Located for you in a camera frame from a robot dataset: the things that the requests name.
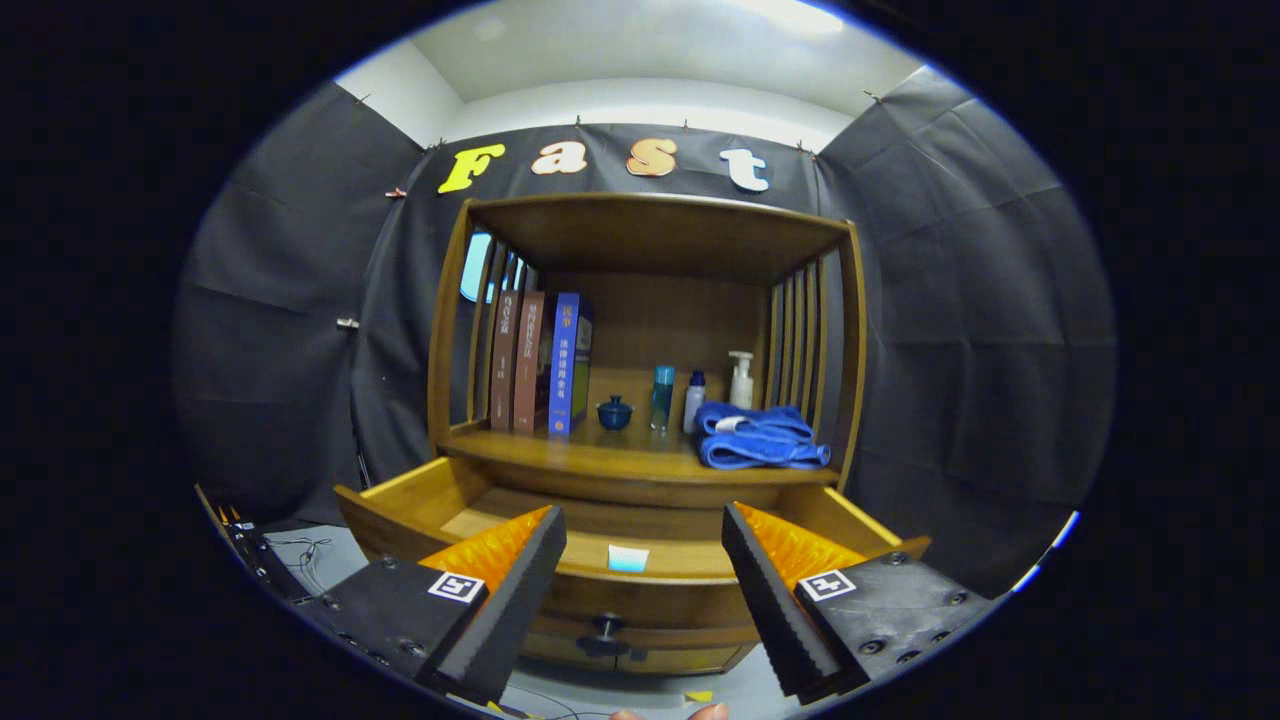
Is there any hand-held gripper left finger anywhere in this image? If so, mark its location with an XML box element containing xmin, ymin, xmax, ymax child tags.
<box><xmin>320</xmin><ymin>505</ymin><xmax>568</xmax><ymax>706</ymax></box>

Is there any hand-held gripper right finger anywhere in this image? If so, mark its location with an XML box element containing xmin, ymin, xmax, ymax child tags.
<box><xmin>720</xmin><ymin>502</ymin><xmax>1001</xmax><ymax>704</ymax></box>

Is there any wooden drawer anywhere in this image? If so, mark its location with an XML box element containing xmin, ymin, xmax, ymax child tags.
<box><xmin>335</xmin><ymin>455</ymin><xmax>931</xmax><ymax>653</ymax></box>

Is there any wooden cabinet door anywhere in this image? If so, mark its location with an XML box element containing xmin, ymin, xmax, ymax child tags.
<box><xmin>618</xmin><ymin>645</ymin><xmax>753</xmax><ymax>676</ymax></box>
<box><xmin>520</xmin><ymin>635</ymin><xmax>621</xmax><ymax>669</ymax></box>

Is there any wooden countertop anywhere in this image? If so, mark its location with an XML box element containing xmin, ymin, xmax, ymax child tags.
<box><xmin>440</xmin><ymin>418</ymin><xmax>841</xmax><ymax>488</ymax></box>

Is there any wooden cabinet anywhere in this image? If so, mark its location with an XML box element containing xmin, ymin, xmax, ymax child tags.
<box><xmin>335</xmin><ymin>192</ymin><xmax>931</xmax><ymax>676</ymax></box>

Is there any folded blue towel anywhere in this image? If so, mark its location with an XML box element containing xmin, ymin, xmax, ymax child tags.
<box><xmin>695</xmin><ymin>402</ymin><xmax>832</xmax><ymax>471</ymax></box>

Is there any blue book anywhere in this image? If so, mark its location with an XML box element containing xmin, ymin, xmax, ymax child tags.
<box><xmin>547</xmin><ymin>292</ymin><xmax>595</xmax><ymax>438</ymax></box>

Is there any brown book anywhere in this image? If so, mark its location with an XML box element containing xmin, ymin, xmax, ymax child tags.
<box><xmin>512</xmin><ymin>291</ymin><xmax>547</xmax><ymax>435</ymax></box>
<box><xmin>489</xmin><ymin>290</ymin><xmax>523</xmax><ymax>433</ymax></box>

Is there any black device with orange parts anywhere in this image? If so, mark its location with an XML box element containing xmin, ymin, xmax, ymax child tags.
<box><xmin>195</xmin><ymin>485</ymin><xmax>306</xmax><ymax>606</ymax></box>

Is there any thin black cable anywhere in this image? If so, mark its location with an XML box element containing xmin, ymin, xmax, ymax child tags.
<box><xmin>268</xmin><ymin>536</ymin><xmax>333</xmax><ymax>596</ymax></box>

